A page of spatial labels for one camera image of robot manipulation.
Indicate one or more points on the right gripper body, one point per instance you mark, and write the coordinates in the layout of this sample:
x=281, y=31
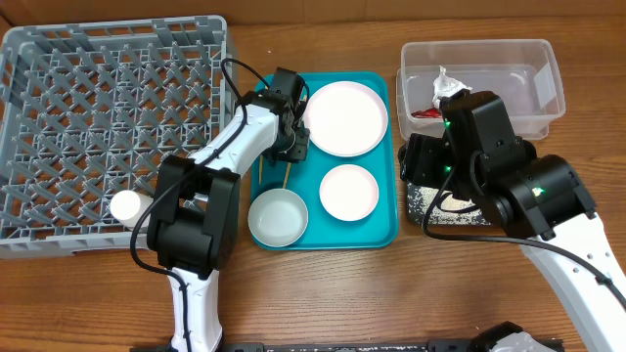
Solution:
x=429, y=158

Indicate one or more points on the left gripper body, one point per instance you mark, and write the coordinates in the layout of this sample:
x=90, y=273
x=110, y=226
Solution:
x=292, y=146

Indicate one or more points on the wooden chopstick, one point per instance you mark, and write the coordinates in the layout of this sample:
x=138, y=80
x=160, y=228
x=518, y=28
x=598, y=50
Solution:
x=260, y=169
x=287, y=175

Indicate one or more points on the white rice grains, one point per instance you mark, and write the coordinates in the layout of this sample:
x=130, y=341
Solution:
x=418, y=200

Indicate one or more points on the red snack wrapper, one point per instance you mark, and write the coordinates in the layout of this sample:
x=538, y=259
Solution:
x=429, y=113

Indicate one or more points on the small white bowl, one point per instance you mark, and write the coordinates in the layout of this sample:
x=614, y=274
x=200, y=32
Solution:
x=349, y=192

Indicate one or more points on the white tissue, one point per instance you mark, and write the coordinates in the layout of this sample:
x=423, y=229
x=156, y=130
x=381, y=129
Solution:
x=446, y=87

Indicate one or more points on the white paper cup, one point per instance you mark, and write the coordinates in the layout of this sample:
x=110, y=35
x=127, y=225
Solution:
x=127, y=206

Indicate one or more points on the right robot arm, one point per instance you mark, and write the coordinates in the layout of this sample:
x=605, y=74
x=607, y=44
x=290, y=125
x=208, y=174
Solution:
x=539, y=202

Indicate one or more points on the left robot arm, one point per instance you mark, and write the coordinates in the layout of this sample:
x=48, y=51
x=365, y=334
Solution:
x=193, y=220

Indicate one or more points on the black plastic waste tray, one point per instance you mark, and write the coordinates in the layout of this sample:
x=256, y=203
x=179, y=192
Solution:
x=424, y=165

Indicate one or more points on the clear plastic waste bin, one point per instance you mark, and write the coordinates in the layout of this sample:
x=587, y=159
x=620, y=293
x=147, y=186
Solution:
x=524, y=73

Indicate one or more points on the grey plastic dishwasher rack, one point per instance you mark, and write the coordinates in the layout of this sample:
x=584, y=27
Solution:
x=92, y=109

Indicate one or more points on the large white round plate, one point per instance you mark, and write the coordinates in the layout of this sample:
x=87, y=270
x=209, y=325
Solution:
x=346, y=118

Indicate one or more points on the light grey bowl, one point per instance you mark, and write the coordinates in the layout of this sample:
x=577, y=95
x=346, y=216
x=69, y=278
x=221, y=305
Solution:
x=278, y=218

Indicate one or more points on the teal plastic serving tray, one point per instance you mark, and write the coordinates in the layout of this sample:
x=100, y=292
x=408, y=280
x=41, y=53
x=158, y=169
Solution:
x=323, y=231

